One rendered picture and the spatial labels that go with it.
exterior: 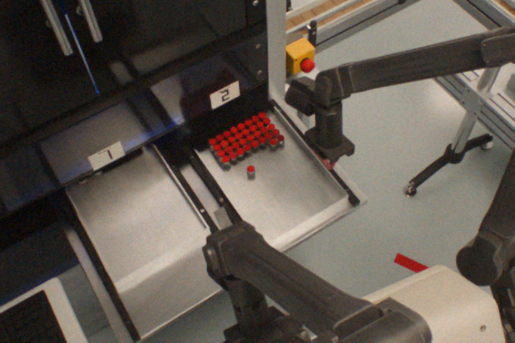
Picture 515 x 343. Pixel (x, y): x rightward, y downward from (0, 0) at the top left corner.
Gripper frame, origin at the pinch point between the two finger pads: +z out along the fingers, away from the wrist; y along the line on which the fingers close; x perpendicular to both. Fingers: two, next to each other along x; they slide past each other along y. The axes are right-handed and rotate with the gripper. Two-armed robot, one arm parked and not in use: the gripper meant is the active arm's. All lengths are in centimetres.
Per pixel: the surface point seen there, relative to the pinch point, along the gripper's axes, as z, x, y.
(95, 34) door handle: -41, 35, 24
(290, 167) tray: 17.5, 0.4, 17.8
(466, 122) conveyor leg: 68, -86, 31
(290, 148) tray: 16.7, -2.7, 22.7
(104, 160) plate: 2, 42, 36
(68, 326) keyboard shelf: 26, 68, 15
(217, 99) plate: 0.7, 9.6, 36.2
